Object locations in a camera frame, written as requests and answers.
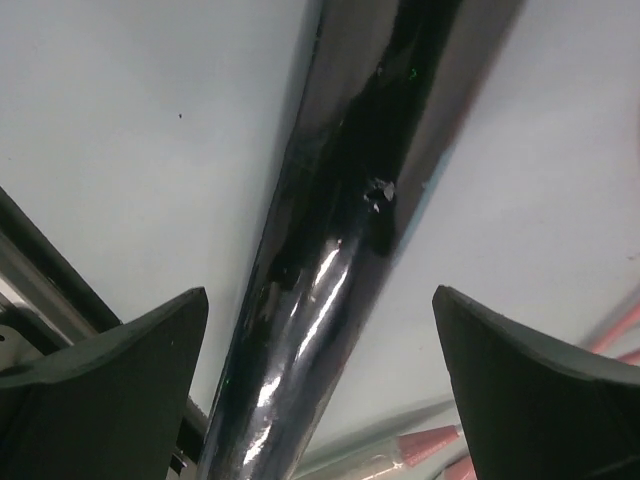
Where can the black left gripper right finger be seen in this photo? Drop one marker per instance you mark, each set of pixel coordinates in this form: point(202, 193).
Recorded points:
point(532, 406)

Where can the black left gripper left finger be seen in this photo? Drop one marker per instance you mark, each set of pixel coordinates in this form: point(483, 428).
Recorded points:
point(109, 407)

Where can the black shuttlecock tube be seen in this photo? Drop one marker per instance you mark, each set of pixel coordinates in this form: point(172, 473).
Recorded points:
point(387, 91)

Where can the pink racket rear head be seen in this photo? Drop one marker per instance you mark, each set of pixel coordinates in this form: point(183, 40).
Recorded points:
point(623, 318)

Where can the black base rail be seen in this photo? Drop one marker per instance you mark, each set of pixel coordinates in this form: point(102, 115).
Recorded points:
point(42, 288)

